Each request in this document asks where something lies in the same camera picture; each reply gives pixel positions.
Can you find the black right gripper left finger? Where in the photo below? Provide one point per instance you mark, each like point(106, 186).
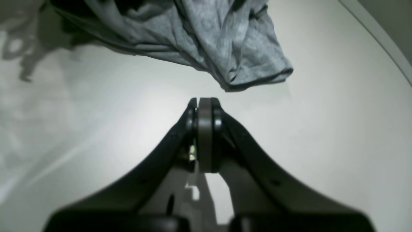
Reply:
point(116, 208)

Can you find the grey t-shirt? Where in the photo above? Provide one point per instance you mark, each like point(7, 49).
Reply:
point(233, 40)

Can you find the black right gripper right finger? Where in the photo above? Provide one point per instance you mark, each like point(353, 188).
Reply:
point(266, 198)

